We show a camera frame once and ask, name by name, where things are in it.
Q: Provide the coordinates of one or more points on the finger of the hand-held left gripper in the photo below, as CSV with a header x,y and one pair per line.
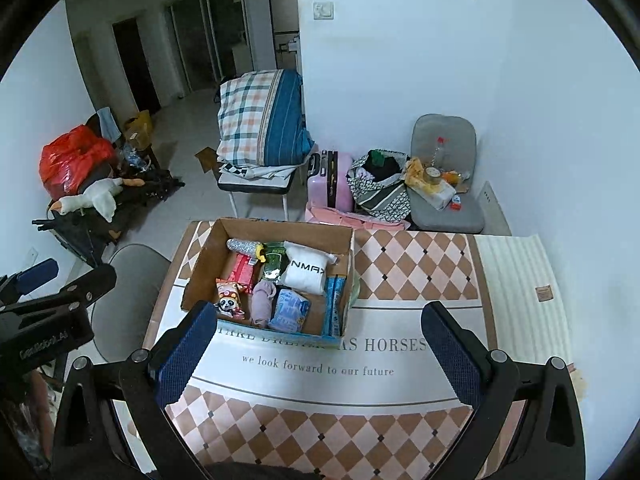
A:
x,y
85,285
35,272

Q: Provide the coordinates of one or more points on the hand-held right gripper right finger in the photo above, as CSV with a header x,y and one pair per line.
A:
x,y
452,355

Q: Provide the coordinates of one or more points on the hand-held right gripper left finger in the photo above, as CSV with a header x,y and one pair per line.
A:
x,y
187,355

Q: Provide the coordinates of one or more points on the orange panda snack packet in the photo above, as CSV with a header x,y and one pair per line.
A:
x,y
230,300

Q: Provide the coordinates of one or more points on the lilac cloth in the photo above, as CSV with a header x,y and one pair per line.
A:
x,y
262,302

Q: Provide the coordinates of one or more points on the red packet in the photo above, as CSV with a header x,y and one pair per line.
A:
x,y
245,270

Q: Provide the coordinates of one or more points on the light blue tissue packet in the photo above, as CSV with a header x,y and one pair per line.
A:
x,y
290,310

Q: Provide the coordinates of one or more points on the green wet wipes packet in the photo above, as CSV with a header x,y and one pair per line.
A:
x,y
272,260

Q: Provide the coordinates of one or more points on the long blue packet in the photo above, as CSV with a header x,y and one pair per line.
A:
x,y
332,305

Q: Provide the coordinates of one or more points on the white printed pouch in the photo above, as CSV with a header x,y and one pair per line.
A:
x,y
305,270

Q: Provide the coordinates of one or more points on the person's left forearm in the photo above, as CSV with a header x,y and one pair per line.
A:
x,y
40,410

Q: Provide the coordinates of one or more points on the white round chair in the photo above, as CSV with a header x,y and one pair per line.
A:
x,y
130,290

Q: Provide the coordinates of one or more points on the black folding stand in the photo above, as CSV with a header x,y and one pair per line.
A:
x,y
80,232

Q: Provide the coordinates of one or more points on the white goose plush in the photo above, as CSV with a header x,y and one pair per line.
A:
x,y
95,197

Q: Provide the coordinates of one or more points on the cream striped mat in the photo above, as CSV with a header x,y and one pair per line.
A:
x,y
510,270

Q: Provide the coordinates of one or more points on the red plastic bag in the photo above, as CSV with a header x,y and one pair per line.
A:
x,y
70,160

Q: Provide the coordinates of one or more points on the brown checked tablecloth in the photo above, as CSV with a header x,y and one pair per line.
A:
x,y
325,435

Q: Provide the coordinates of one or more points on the small red box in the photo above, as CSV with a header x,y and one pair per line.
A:
x,y
455,204

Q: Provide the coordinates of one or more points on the white board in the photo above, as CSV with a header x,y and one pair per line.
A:
x,y
495,205

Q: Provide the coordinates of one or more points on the white paper box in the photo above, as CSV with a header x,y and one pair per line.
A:
x,y
437,195

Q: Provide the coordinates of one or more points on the brown cardboard box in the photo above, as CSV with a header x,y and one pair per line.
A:
x,y
137,130

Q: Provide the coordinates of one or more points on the light blue cloth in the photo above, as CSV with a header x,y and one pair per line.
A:
x,y
108,122

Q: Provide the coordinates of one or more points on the pink flat bag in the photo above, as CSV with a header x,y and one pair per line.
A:
x,y
350,219

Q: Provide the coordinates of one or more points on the small cardboard piece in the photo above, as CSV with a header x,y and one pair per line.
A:
x,y
206,160

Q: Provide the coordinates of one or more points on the black white patterned tote bag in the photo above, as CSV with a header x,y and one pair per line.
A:
x,y
382,195

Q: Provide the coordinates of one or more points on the brown tape roll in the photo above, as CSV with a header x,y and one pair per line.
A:
x,y
431,174

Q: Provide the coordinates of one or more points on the white black chair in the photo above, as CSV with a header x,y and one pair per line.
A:
x,y
255,185

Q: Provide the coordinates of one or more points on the yellow plastic bag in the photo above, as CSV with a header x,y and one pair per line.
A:
x,y
415,170

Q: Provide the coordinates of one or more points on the clear plastic bottle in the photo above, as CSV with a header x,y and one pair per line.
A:
x,y
439,155

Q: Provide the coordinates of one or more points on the pink suitcase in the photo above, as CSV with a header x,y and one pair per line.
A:
x,y
330,182

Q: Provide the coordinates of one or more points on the grey padded chair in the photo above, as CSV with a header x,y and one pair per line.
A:
x,y
440,127

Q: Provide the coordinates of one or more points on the plaid and blue folded quilt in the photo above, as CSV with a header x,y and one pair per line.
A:
x,y
250,115

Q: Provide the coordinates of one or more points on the sliding glass door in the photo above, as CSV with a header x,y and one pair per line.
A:
x,y
200,40

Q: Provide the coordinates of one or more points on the white light switch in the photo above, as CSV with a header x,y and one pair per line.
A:
x,y
324,10

